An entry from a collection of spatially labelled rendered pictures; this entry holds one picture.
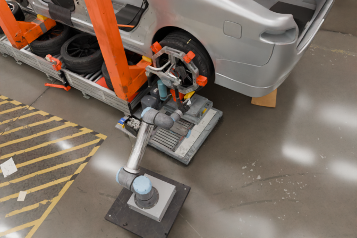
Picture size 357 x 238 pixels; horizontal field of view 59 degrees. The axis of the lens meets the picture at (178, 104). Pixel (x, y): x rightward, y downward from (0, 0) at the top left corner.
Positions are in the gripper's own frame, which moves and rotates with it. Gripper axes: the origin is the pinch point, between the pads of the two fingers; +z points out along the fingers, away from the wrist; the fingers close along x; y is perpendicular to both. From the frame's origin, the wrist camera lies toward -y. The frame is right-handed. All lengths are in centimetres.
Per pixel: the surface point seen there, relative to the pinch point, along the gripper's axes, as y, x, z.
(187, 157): 51, -29, -33
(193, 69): -23.1, 27.7, 7.7
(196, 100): 20, -37, 33
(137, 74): -52, -42, -2
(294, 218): 144, 50, -35
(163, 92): -20.4, -22.0, -4.4
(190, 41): -44, 31, 26
